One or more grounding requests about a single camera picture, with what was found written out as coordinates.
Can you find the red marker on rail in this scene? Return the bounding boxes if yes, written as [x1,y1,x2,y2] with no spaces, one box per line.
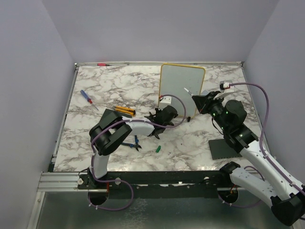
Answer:
[97,63,112,66]

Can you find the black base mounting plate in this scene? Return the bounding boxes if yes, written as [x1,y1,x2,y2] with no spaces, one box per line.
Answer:
[77,170,233,198]

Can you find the blue handled cutting pliers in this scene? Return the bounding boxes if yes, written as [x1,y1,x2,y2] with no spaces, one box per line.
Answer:
[121,135,142,151]

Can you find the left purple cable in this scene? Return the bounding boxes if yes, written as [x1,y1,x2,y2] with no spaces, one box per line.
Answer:
[91,94,188,210]

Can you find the blue red screwdriver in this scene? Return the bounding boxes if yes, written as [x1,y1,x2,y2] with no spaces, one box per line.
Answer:
[80,90,99,110]

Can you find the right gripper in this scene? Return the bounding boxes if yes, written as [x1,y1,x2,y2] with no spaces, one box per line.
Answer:
[193,90,229,132]

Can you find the yellow framed whiteboard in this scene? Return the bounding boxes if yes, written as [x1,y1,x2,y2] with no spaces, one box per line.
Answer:
[158,63,205,118]

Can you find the yellow utility knife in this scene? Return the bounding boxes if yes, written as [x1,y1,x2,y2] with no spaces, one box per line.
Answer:
[114,106,136,116]

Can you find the black grey wire stripper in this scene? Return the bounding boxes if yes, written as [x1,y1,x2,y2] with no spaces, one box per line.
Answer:
[148,122,174,139]

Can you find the grey whiteboard eraser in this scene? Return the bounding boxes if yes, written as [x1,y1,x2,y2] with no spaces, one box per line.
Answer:
[201,90,210,95]

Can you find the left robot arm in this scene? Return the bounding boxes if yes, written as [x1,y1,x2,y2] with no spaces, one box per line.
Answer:
[89,105,178,188]

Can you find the right black pad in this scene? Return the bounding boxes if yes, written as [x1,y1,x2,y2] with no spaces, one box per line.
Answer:
[208,139,242,160]

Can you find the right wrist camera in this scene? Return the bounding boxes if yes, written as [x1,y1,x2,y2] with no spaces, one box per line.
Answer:
[214,81,235,100]

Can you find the green marker cap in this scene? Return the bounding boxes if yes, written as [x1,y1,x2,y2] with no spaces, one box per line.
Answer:
[155,146,161,153]

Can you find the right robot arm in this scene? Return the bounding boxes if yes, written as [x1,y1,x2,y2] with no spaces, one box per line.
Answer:
[192,91,305,226]

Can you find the aluminium frame rail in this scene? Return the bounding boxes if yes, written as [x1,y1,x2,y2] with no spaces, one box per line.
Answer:
[37,172,79,192]

